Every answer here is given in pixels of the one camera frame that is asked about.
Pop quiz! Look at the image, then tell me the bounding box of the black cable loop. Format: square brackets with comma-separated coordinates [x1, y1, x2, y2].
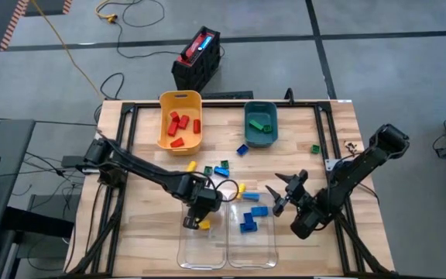
[98, 72, 126, 102]

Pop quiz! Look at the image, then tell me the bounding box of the thin yellow cable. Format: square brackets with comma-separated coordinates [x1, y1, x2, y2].
[29, 0, 104, 100]

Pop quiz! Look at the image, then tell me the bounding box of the teal plastic bin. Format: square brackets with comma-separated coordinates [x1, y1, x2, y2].
[243, 101, 279, 149]

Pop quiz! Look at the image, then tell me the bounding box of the black and red toolbox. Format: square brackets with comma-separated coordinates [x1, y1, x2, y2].
[170, 26, 223, 93]

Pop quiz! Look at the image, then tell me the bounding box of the red battery unit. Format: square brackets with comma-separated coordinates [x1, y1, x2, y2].
[176, 30, 216, 66]

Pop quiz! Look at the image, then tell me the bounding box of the black floor cable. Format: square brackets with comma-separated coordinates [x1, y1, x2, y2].
[114, 0, 224, 59]

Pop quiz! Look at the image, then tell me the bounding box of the black aluminium frame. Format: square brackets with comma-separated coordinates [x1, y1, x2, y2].
[66, 99, 396, 279]

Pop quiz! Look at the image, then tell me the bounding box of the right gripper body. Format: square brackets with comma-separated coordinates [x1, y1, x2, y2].
[272, 169, 317, 217]

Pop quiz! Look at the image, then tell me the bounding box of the yellow extension cord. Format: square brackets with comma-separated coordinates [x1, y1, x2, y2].
[94, 0, 118, 24]

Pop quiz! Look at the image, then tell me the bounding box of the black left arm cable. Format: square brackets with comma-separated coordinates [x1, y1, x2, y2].
[207, 177, 241, 197]

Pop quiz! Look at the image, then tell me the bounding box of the yellow plastic bin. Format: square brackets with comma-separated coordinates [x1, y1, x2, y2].
[156, 90, 204, 156]

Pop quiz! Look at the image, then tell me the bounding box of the clear plastic bin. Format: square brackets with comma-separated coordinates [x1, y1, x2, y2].
[226, 190, 279, 269]
[176, 191, 228, 270]

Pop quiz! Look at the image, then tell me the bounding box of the dark desk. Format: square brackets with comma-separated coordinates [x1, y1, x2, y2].
[0, 118, 36, 237]

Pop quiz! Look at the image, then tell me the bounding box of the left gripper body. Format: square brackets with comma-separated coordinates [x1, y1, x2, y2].
[187, 189, 224, 218]

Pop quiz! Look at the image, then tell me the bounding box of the black power brick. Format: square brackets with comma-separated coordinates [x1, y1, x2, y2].
[60, 155, 87, 169]

